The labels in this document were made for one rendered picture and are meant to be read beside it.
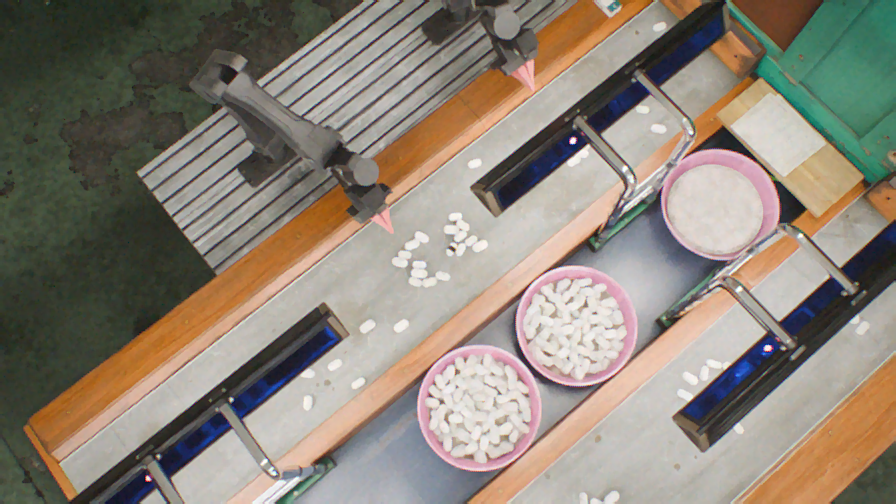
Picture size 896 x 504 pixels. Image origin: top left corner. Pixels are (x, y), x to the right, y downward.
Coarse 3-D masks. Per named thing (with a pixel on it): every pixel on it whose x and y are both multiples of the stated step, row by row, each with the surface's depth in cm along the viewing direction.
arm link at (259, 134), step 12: (204, 72) 148; (216, 72) 148; (228, 72) 149; (228, 84) 150; (228, 108) 157; (240, 108) 157; (240, 120) 162; (252, 120) 162; (252, 132) 166; (264, 132) 167; (276, 132) 171; (252, 144) 174; (264, 144) 169; (276, 144) 172
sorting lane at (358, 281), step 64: (576, 64) 183; (704, 64) 182; (512, 128) 179; (640, 128) 178; (448, 192) 175; (576, 192) 174; (384, 256) 172; (448, 256) 171; (512, 256) 171; (256, 320) 169; (384, 320) 168; (192, 384) 165; (320, 384) 165; (128, 448) 162
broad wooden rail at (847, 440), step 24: (888, 360) 161; (864, 384) 159; (888, 384) 158; (840, 408) 158; (864, 408) 157; (888, 408) 157; (816, 432) 156; (840, 432) 156; (864, 432) 156; (888, 432) 156; (792, 456) 155; (816, 456) 155; (840, 456) 155; (864, 456) 155; (768, 480) 154; (792, 480) 154; (816, 480) 154; (840, 480) 154
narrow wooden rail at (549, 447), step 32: (800, 224) 168; (768, 256) 166; (704, 320) 163; (640, 352) 163; (672, 352) 162; (608, 384) 160; (640, 384) 160; (576, 416) 159; (544, 448) 157; (512, 480) 156
